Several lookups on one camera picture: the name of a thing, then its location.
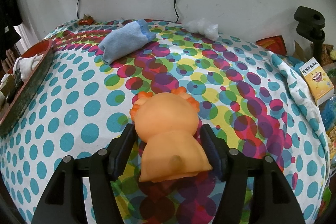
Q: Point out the red orange candy wrapper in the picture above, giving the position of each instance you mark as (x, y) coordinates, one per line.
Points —
(86, 20)

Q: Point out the black clamp stand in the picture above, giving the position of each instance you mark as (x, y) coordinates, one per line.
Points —
(310, 26)

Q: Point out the polka dot bed sheet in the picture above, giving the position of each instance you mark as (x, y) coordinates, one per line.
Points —
(245, 93)

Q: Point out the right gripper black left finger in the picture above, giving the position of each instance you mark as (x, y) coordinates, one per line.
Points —
(63, 199)

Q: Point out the round red worn tray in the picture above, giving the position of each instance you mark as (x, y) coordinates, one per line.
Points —
(12, 112)

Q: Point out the red snack packet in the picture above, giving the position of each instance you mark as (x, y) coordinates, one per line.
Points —
(275, 44)

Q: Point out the yellow medicine box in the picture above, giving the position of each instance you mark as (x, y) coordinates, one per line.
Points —
(317, 80)

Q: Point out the white rolled sock in tray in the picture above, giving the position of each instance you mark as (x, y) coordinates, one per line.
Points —
(26, 66)

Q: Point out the light blue rolled sock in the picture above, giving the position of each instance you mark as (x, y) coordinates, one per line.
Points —
(123, 41)

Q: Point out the clear bag of items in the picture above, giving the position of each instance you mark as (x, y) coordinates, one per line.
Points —
(328, 111)

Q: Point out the orange rubber toy animal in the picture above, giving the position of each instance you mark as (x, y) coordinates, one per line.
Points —
(167, 123)

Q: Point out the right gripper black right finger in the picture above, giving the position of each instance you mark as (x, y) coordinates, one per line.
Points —
(273, 200)

